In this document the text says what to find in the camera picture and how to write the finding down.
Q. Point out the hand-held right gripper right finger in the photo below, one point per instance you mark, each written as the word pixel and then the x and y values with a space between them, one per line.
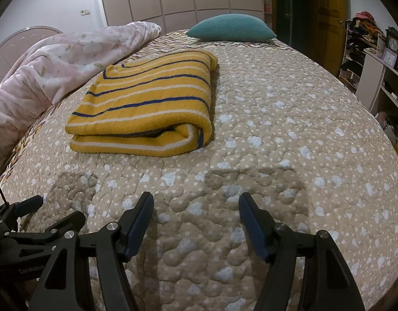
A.
pixel 253 226

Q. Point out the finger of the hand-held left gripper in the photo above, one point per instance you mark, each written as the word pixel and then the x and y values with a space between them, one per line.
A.
pixel 62 222
pixel 30 204

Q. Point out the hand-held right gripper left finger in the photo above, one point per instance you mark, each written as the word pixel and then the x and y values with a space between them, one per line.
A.
pixel 137 226

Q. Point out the yellow striped sweater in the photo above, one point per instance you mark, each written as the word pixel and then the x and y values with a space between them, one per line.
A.
pixel 147 103

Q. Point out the pile of clothes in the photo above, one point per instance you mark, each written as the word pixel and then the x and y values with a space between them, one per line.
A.
pixel 364 24

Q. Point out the beige quilted bedspread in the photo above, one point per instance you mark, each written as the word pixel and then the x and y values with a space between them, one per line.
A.
pixel 283 129

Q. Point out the pink floral duvet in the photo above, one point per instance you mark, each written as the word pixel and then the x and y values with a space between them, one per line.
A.
pixel 56 58

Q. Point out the pink padded headboard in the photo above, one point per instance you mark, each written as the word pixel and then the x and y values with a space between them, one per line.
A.
pixel 11 43

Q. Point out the cluttered shelf unit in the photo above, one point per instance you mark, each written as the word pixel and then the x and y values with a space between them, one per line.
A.
pixel 374 68

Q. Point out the teal pillow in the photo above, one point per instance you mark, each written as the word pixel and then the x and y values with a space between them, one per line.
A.
pixel 233 28

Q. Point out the purple alarm clock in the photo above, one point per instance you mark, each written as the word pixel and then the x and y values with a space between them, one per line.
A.
pixel 389 56

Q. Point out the brown wooden door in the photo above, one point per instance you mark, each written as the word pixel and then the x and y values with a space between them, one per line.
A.
pixel 328 19

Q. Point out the black mantel clock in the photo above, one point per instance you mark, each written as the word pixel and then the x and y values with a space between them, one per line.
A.
pixel 393 40

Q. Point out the white wall switch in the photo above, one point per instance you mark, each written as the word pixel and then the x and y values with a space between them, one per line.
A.
pixel 85 12

